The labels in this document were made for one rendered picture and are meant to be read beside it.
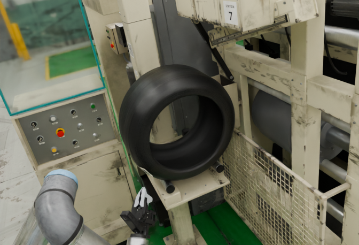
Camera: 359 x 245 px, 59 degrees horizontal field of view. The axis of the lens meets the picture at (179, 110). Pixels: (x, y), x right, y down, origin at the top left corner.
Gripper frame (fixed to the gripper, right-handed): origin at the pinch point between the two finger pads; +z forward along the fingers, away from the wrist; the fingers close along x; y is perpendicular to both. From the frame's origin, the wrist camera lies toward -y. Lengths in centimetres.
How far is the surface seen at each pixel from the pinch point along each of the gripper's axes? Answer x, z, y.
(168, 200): -2.5, -0.4, 20.7
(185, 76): 27, 46, -9
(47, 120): -68, 40, -22
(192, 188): 0.6, 8.7, 34.8
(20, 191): -239, 23, 47
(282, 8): 75, 53, -16
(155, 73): 12, 50, -14
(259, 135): 2, 66, 109
